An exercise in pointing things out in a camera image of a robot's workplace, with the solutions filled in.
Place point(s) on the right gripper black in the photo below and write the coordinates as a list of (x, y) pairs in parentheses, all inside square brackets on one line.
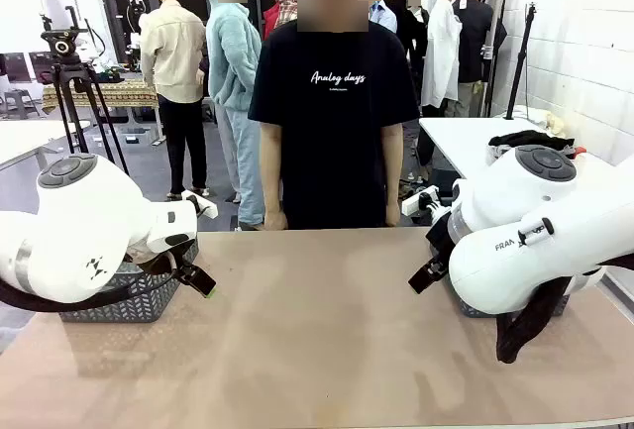
[(441, 241)]

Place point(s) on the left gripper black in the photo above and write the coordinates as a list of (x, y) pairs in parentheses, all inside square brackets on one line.
[(185, 256)]

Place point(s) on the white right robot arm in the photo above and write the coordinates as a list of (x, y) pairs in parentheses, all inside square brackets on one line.
[(545, 250)]

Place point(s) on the person's left forearm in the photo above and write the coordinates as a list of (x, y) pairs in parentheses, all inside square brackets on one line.
[(392, 181)]

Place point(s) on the person's right forearm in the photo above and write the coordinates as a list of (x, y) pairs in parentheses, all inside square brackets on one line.
[(271, 186)]

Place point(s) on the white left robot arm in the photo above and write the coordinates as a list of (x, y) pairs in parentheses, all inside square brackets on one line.
[(89, 221)]

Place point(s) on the person's left hand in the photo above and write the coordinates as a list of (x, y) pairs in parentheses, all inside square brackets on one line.
[(392, 213)]

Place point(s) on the person's right hand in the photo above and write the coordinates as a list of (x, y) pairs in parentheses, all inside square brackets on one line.
[(275, 222)]

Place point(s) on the grey woven plastic basket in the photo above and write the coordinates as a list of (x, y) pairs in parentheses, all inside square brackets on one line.
[(124, 307), (470, 311)]

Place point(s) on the person in black t-shirt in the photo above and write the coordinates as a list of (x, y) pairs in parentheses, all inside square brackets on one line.
[(337, 151)]

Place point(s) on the table with patterned cloth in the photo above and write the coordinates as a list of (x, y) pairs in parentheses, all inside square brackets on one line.
[(124, 94)]

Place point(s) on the cream soft object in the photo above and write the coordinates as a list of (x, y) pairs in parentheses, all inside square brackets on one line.
[(556, 124)]

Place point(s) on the mannequin in white shirt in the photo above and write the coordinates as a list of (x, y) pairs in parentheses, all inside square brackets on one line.
[(441, 52)]

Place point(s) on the mannequin in cream shirt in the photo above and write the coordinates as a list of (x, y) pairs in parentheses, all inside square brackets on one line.
[(173, 52)]

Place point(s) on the mannequin in blue fleece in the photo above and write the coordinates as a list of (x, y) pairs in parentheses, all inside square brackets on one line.
[(233, 52)]

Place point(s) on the black light stand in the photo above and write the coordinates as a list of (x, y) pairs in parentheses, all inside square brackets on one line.
[(520, 62)]

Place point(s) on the mannequin in black shirt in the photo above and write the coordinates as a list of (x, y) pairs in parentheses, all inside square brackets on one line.
[(475, 37)]

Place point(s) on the mannequin in black jacket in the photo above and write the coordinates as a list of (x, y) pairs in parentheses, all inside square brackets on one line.
[(413, 28)]

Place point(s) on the grey stool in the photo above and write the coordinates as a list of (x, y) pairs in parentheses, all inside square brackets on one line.
[(20, 97)]

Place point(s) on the dark computer monitor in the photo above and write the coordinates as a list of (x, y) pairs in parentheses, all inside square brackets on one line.
[(42, 63)]

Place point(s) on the mannequin in red top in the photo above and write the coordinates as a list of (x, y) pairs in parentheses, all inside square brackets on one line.
[(270, 20)]

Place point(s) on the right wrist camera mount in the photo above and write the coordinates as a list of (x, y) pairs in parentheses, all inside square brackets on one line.
[(411, 203)]

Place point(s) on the black tripod with camera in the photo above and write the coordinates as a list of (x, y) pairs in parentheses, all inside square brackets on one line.
[(62, 47)]

